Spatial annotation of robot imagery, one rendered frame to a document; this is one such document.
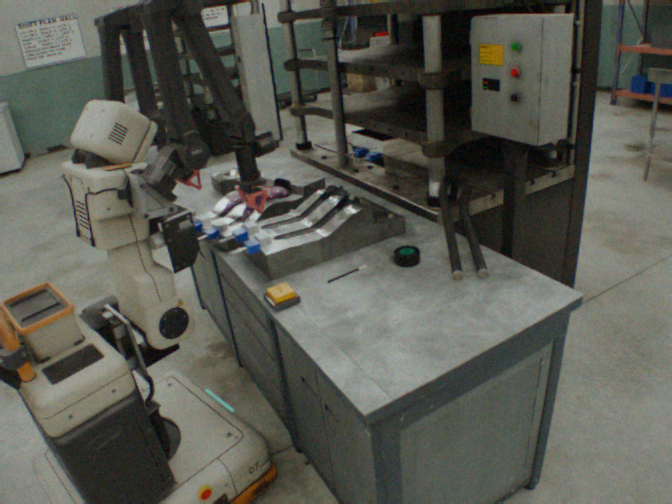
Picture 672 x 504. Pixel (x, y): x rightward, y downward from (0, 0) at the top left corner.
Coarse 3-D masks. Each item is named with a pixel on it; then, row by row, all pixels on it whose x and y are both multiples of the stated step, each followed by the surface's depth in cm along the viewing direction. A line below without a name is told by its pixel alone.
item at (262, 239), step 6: (258, 234) 154; (264, 234) 154; (252, 240) 154; (258, 240) 152; (264, 240) 152; (270, 240) 153; (246, 246) 151; (252, 246) 151; (258, 246) 152; (234, 252) 150; (240, 252) 152; (252, 252) 152
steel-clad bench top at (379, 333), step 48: (192, 192) 234; (384, 240) 168; (432, 240) 164; (336, 288) 144; (384, 288) 141; (432, 288) 138; (480, 288) 136; (528, 288) 133; (336, 336) 123; (384, 336) 121; (432, 336) 119; (480, 336) 117; (336, 384) 108; (384, 384) 106
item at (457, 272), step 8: (440, 200) 167; (448, 208) 162; (448, 216) 159; (448, 224) 156; (448, 232) 153; (448, 240) 151; (448, 248) 149; (456, 248) 147; (456, 256) 144; (456, 264) 142; (456, 272) 139
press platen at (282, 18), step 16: (400, 0) 192; (416, 0) 177; (432, 0) 156; (448, 0) 160; (464, 0) 170; (480, 0) 174; (496, 0) 178; (512, 0) 177; (528, 0) 180; (544, 0) 187; (560, 0) 185; (288, 16) 248; (304, 16) 247; (320, 16) 238; (336, 16) 226
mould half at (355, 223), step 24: (288, 216) 173; (312, 216) 168; (336, 216) 161; (360, 216) 160; (384, 216) 171; (288, 240) 155; (312, 240) 154; (336, 240) 158; (360, 240) 163; (264, 264) 152; (288, 264) 152; (312, 264) 157
